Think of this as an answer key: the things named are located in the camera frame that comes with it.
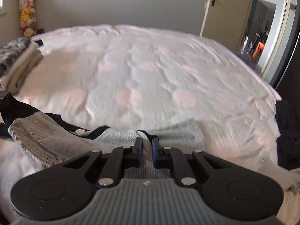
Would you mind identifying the grey black raglan shirt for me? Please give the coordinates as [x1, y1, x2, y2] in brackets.
[1, 94, 207, 179]

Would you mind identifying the stack of folded clothes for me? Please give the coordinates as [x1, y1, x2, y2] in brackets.
[1, 37, 43, 98]

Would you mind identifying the black sliding wardrobe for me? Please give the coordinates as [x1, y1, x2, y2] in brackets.
[276, 42, 299, 170]

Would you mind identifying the orange chair in hallway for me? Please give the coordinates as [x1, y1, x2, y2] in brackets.
[251, 41, 265, 59]

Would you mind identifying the beige bedroom door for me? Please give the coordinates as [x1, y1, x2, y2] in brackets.
[200, 0, 253, 53]

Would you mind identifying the plush toy column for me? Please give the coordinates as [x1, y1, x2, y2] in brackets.
[18, 0, 37, 38]

